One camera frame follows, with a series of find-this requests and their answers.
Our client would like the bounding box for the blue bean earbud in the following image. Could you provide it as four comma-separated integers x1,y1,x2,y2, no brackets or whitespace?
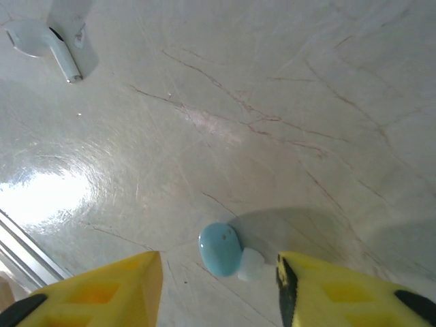
198,221,265,283

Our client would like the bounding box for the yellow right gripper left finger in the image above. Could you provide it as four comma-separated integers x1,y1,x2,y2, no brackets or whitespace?
0,251,164,327

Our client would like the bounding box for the long aluminium base rail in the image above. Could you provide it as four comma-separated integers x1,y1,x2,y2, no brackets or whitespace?
0,208,74,290

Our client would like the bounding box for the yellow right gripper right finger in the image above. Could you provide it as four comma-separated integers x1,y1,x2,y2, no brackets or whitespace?
275,251,436,327

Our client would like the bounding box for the white stem earbud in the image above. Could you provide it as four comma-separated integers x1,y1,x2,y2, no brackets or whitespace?
3,18,84,84

